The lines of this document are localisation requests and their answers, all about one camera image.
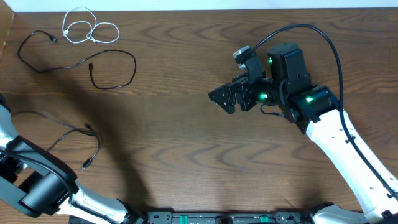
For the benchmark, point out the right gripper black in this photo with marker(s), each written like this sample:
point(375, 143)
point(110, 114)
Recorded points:
point(240, 84)

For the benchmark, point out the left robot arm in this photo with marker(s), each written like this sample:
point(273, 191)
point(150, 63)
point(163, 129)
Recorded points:
point(35, 182)

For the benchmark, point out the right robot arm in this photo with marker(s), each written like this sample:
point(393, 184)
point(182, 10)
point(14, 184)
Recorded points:
point(316, 112)

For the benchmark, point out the brown cardboard box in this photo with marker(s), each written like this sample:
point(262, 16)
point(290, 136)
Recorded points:
point(6, 20)

